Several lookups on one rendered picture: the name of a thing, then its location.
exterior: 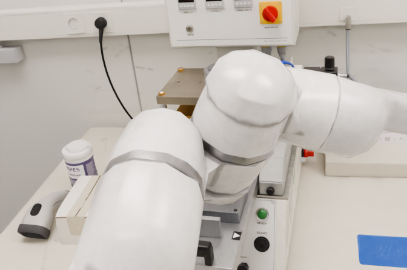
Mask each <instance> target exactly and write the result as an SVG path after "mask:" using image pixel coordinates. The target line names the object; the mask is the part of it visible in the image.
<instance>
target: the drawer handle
mask: <svg viewBox="0 0 407 270"><path fill-rule="evenodd" d="M196 257H204V260H205V265H206V266H212V264H213V260H214V252H213V247H212V243H211V242H209V241H203V240H199V243H198V247H197V256H196Z"/></svg>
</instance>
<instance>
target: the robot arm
mask: <svg viewBox="0 0 407 270"><path fill-rule="evenodd" d="M205 83H206V85H205V87H204V89H203V91H202V93H201V95H200V98H199V100H198V101H197V104H196V107H195V109H194V111H193V114H192V116H191V118H190V119H188V118H187V117H186V116H184V115H183V114H182V113H181V112H178V111H174V110H170V109H166V108H158V109H153V110H145V111H143V112H141V113H140V114H138V115H137V116H136V117H135V118H134V119H132V120H131V121H129V123H128V125H127V126H126V128H125V129H124V131H123V133H122V134H121V136H120V138H119V139H118V140H117V142H116V144H115V145H114V148H113V150H112V152H111V155H110V158H109V160H108V163H107V166H106V167H105V170H104V173H103V175H102V176H101V177H100V178H99V181H98V184H97V187H96V190H95V192H94V196H93V200H92V202H91V205H90V209H89V211H88V214H87V218H86V221H85V224H84V227H83V230H82V233H81V236H80V239H79V242H78V246H77V248H76V252H75V254H74V257H73V261H72V263H71V265H70V267H69V269H68V270H194V269H195V264H196V256H197V247H198V243H199V234H200V226H201V221H202V213H203V208H204V203H209V204H215V205H225V204H230V203H234V202H235V201H237V200H238V199H240V198H241V197H242V196H244V195H245V194H246V193H247V192H248V191H249V190H250V188H251V185H252V184H253V182H254V180H255V178H256V177H257V176H258V174H259V173H260V172H261V170H262V169H263V168H264V166H265V165H266V163H267V162H268V161H269V160H270V158H271V156H272V155H273V154H274V148H275V146H276V142H277V140H280V141H282V142H285V143H288V144H291V145H294V146H297V147H300V148H303V149H305V150H308V151H314V152H318V153H324V154H330V155H333V156H340V157H345V158H352V157H354V156H357V155H359V154H362V153H365V152H367V151H369V150H370V149H371V148H372V147H373V146H374V145H375V144H376V143H377V141H378V139H379V137H380V135H381V133H382V131H389V132H392V133H399V134H405V135H407V94H406V93H400V92H396V91H391V90H384V89H381V88H376V87H372V86H369V85H365V84H361V83H359V82H355V81H351V80H349V79H345V78H342V77H339V76H336V74H329V73H323V72H319V71H312V70H306V69H302V68H293V67H286V66H285V65H284V64H283V63H282V62H281V61H280V60H279V59H277V58H274V57H272V56H269V55H267V54H265V53H262V52H259V51H257V50H239V51H232V52H230V53H228V54H226V55H224V56H222V57H221V58H219V59H218V60H217V62H216V64H215V65H214V67H213V68H212V70H211V71H210V73H209V74H208V76H207V77H206V79H205Z"/></svg>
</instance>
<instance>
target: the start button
mask: <svg viewBox="0 0 407 270"><path fill-rule="evenodd" d="M255 247H256V249H257V250H258V251H265V250H266V249H267V247H268V242H267V241H266V240H265V239H263V238H259V239H257V240H256V242H255Z"/></svg>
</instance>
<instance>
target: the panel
mask: <svg viewBox="0 0 407 270"><path fill-rule="evenodd" d="M260 209H264V210H265V211H266V213H267V217H266V218H265V219H263V220H262V219H259V218H258V216H257V212H258V210H260ZM276 217H277V199H264V198H256V200H255V203H254V207H253V211H252V215H251V218H250V223H249V225H248V230H247V234H246V237H245V241H244V244H243V248H242V253H241V255H240V260H239V264H241V263H242V262H243V263H247V264H248V266H249V270H276ZM259 238H263V239H265V240H266V241H267V242H268V247H267V249H266V250H265V251H258V250H257V249H256V247H255V242H256V240H257V239H259Z"/></svg>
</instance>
